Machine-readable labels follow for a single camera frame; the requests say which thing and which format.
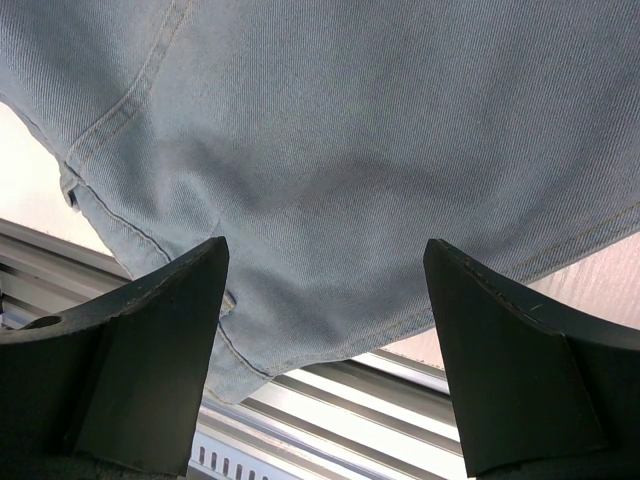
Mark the aluminium mounting rail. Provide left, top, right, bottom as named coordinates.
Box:
left=1, top=221, right=466, bottom=479

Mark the light blue denim skirt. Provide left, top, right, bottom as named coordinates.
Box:
left=1, top=1, right=639, bottom=404

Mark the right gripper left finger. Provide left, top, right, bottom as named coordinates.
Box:
left=1, top=237, right=229, bottom=476

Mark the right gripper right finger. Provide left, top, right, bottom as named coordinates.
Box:
left=423, top=239, right=639, bottom=477

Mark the white slotted cable duct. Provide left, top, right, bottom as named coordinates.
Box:
left=189, top=432, right=289, bottom=480

